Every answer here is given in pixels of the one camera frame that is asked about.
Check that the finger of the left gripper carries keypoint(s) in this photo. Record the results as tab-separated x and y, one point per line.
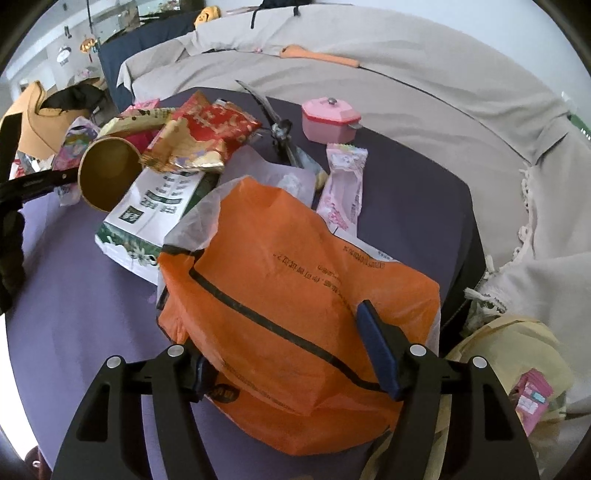
39	182

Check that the yellow plush toy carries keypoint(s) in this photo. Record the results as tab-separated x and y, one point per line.
207	14

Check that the pink white wrapper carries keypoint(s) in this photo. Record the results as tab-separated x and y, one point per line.
342	197

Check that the red gold paper cup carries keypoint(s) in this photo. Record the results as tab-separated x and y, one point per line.
107	169

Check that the pink toy cash register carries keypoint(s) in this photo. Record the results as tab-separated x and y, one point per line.
144	105

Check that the orange back scratcher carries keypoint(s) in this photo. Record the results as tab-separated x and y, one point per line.
298	52

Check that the orange plastic bag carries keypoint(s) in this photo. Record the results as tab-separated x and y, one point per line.
265	291

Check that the green white milk carton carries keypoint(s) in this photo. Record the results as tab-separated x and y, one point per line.
132	234

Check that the purple tablecloth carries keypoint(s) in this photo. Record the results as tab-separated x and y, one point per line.
77	307

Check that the green gold wrapper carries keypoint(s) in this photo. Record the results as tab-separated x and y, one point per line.
136	121

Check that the colourful snack box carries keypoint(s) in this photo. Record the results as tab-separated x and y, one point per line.
80	134

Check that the pink toy pot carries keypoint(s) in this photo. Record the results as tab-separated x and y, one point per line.
328	120

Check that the yellow trash bag bin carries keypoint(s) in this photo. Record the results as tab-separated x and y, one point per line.
517	382

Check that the clear plastic bag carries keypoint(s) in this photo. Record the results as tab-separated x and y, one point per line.
272	175

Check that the purple potato chip bag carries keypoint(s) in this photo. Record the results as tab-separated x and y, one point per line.
530	398

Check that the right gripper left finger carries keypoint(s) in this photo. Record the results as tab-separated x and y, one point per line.
106	438

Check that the red gold snack bag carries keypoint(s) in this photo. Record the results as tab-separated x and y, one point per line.
199	136

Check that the green box on sofa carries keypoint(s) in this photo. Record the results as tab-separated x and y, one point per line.
580	125

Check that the grey covered sofa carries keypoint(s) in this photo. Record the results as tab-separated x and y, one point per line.
427	86

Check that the dark blue cabinet cover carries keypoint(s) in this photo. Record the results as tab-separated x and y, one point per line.
119	48

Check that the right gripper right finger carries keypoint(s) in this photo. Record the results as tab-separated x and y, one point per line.
443	405

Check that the black backpack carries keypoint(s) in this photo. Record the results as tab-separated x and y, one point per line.
274	4

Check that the orange beanbag chair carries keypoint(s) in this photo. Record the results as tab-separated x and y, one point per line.
46	118

